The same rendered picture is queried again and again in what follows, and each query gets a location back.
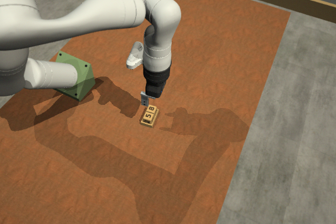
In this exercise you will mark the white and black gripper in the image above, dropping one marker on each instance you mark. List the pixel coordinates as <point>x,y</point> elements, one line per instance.
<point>155,70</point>

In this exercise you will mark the tan number cube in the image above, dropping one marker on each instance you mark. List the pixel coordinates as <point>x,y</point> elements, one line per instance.
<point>151,109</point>
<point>148,117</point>

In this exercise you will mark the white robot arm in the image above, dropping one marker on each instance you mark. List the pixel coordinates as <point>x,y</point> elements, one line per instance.
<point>21,27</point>

